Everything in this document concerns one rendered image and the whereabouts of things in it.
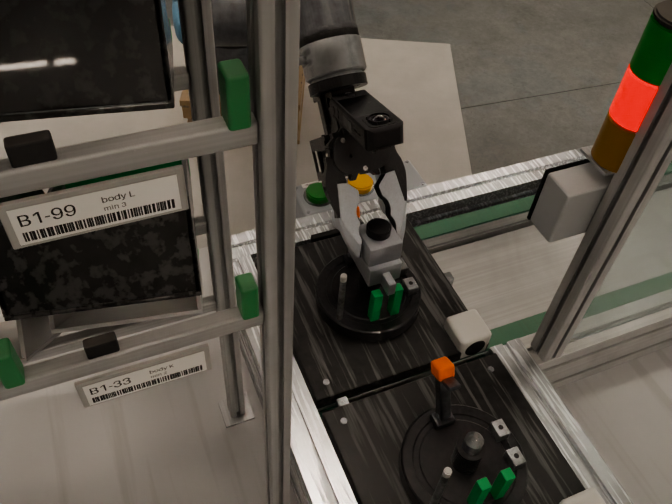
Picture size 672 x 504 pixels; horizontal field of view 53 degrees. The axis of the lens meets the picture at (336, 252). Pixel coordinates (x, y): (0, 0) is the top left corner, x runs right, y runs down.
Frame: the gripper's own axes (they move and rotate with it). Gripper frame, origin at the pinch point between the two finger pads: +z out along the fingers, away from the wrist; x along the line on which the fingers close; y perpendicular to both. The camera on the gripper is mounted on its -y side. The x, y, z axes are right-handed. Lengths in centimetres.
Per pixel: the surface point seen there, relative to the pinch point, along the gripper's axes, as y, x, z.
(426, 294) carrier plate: 7.1, -7.9, 9.6
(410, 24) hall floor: 228, -129, -67
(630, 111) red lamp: -25.4, -16.7, -9.0
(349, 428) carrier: -3.3, 9.8, 19.6
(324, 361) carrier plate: 3.5, 9.1, 13.1
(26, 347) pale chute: -13.6, 38.4, -1.1
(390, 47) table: 68, -39, -33
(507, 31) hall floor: 214, -172, -54
